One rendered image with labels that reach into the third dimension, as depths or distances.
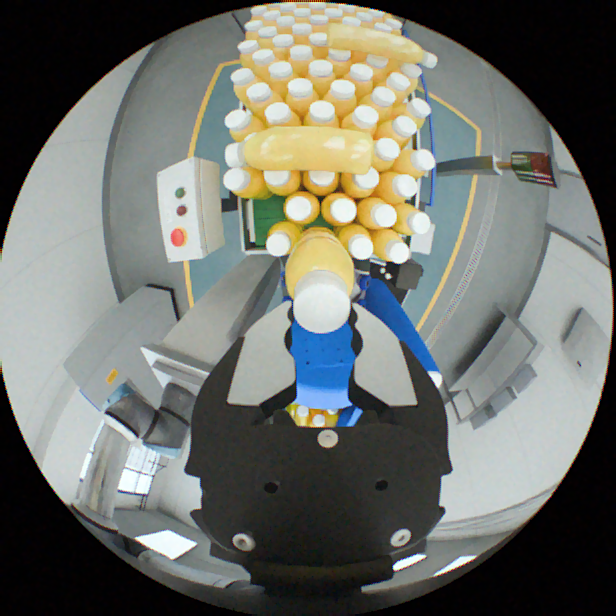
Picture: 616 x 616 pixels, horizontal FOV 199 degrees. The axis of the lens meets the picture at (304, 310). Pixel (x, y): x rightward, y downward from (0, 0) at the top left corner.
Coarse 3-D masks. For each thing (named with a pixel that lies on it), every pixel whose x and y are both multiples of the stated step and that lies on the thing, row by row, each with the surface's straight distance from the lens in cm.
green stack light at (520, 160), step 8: (512, 152) 48; (520, 152) 47; (528, 152) 46; (512, 160) 46; (520, 160) 46; (528, 160) 45; (520, 168) 46; (528, 168) 45; (520, 176) 47; (528, 176) 46
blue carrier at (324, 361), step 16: (304, 336) 38; (320, 336) 38; (336, 336) 38; (304, 352) 34; (320, 352) 34; (336, 352) 35; (352, 352) 35; (304, 368) 32; (320, 368) 32; (336, 368) 33; (304, 384) 30; (320, 384) 30; (336, 384) 30; (304, 400) 33; (320, 400) 32; (336, 400) 32; (352, 416) 47
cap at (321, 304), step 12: (324, 276) 12; (300, 288) 12; (312, 288) 11; (324, 288) 11; (336, 288) 11; (300, 300) 11; (312, 300) 11; (324, 300) 11; (336, 300) 12; (348, 300) 12; (300, 312) 12; (312, 312) 12; (324, 312) 12; (336, 312) 12; (348, 312) 12; (300, 324) 13; (312, 324) 12; (324, 324) 12; (336, 324) 12
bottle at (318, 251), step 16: (304, 240) 18; (320, 240) 17; (336, 240) 20; (304, 256) 15; (320, 256) 14; (336, 256) 15; (288, 272) 15; (304, 272) 14; (320, 272) 13; (336, 272) 14; (352, 272) 16; (288, 288) 15; (352, 288) 16
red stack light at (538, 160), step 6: (534, 156) 45; (540, 156) 44; (546, 156) 44; (534, 162) 44; (540, 162) 44; (546, 162) 43; (534, 168) 44; (540, 168) 44; (546, 168) 43; (534, 174) 44; (540, 174) 44; (546, 174) 43; (540, 180) 45; (546, 180) 44; (546, 186) 46; (552, 186) 45
